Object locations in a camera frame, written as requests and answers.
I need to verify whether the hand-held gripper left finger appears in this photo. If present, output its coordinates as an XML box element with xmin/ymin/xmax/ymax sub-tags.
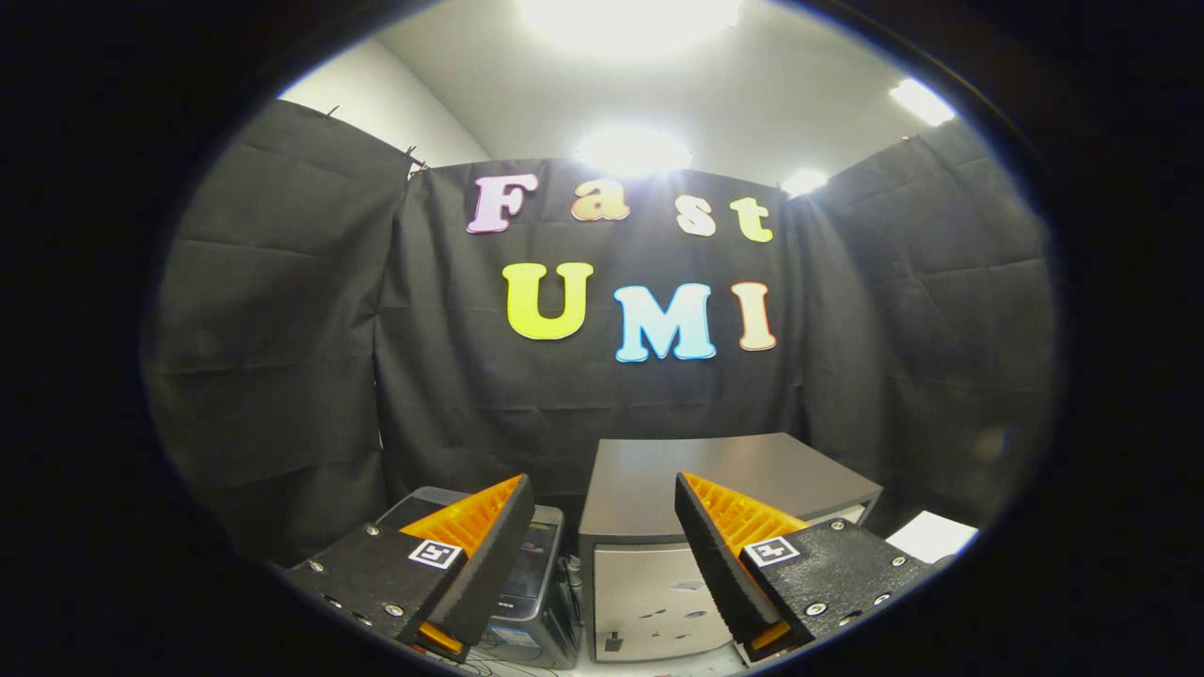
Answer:
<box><xmin>282</xmin><ymin>473</ymin><xmax>535</xmax><ymax>659</ymax></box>

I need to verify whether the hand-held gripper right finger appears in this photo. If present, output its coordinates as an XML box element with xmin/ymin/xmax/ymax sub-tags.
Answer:
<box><xmin>674</xmin><ymin>472</ymin><xmax>942</xmax><ymax>663</ymax></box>

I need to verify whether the grey washing machine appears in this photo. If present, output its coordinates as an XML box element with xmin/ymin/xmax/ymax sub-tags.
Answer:
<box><xmin>374</xmin><ymin>485</ymin><xmax>581</xmax><ymax>670</ymax></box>

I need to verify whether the grey cabinet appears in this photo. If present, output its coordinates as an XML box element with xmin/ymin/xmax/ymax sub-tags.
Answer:
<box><xmin>578</xmin><ymin>432</ymin><xmax>885</xmax><ymax>663</ymax></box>

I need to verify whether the black backdrop cloth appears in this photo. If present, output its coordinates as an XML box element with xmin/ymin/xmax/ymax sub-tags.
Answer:
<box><xmin>141</xmin><ymin>99</ymin><xmax>1059</xmax><ymax>565</ymax></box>

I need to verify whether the white paper sheet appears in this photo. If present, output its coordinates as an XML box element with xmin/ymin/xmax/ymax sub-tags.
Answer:
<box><xmin>885</xmin><ymin>511</ymin><xmax>980</xmax><ymax>564</ymax></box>

